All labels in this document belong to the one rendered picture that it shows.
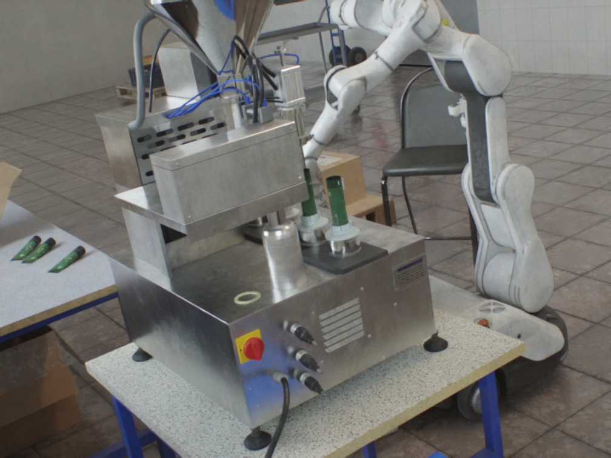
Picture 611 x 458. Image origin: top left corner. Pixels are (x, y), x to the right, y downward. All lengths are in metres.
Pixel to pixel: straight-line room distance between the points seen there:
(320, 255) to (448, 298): 1.49
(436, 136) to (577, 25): 4.28
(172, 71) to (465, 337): 0.88
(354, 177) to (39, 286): 2.48
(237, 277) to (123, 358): 0.52
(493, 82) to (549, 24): 5.54
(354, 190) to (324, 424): 3.25
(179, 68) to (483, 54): 1.24
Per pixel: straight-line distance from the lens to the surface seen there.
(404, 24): 2.43
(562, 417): 3.00
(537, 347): 3.02
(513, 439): 2.90
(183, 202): 1.46
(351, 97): 2.39
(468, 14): 9.15
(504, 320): 2.87
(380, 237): 1.80
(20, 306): 2.67
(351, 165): 4.80
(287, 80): 1.70
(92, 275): 2.76
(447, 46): 2.78
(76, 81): 12.36
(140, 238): 1.91
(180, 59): 1.86
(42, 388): 3.33
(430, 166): 3.70
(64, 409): 3.48
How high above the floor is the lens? 1.66
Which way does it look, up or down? 20 degrees down
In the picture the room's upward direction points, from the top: 10 degrees counter-clockwise
